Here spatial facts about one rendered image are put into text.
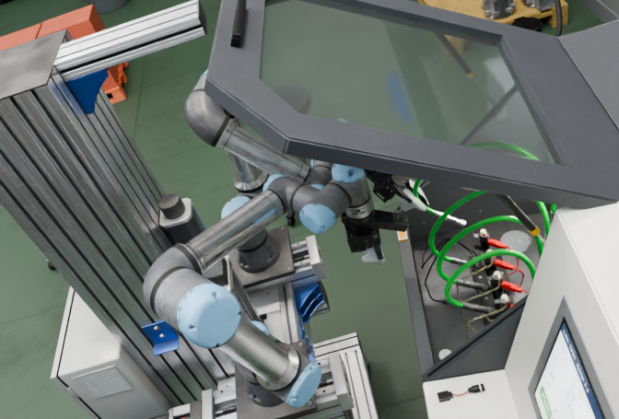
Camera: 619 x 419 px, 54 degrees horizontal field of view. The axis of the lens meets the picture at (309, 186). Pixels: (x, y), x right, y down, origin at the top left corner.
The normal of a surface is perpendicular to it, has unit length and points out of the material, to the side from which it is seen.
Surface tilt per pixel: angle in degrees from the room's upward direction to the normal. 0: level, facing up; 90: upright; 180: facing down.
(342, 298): 0
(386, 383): 0
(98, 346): 0
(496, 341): 90
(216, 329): 83
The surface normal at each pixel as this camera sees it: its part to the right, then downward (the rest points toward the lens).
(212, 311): 0.68, 0.23
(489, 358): 0.02, 0.66
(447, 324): -0.27, -0.72
